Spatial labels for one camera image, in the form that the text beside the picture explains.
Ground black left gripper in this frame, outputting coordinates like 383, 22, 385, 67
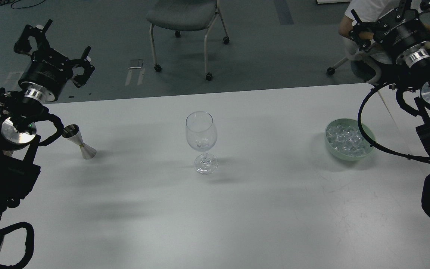
14, 19, 96, 104

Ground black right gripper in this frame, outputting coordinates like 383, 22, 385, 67
349, 0, 430, 68

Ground steel cocktail jigger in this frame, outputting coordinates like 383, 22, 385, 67
62, 124, 97, 160

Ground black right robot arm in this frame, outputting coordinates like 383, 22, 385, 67
349, 0, 430, 164

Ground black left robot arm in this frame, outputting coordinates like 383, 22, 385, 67
0, 20, 97, 269

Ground green bowl of ice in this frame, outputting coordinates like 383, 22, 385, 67
324, 118, 375, 162

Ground clear wine glass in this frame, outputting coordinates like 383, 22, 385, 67
185, 111, 218, 175

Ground seated person in white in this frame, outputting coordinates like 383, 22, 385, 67
338, 0, 430, 66

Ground white swivel chair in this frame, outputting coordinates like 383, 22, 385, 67
326, 49, 383, 85

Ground metal floor plate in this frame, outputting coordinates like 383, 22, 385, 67
128, 59, 144, 70

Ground grey office chair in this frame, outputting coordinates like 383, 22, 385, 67
146, 0, 230, 81

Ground black floor cables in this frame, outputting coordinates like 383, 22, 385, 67
0, 0, 47, 16

